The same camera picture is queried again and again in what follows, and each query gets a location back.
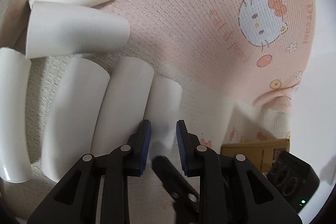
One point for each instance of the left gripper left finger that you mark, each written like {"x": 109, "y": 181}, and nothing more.
{"x": 74, "y": 198}

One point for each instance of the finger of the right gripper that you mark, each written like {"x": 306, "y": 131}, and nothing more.
{"x": 175, "y": 184}

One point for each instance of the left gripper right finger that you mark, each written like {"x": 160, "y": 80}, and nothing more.
{"x": 235, "y": 190}

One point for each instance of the brown cardboard box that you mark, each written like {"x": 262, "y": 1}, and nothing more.
{"x": 262, "y": 154}

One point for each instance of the pink Hello Kitty bedsheet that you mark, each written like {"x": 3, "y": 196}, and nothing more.
{"x": 238, "y": 61}

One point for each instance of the black right tracking camera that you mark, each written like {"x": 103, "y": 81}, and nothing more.
{"x": 294, "y": 179}

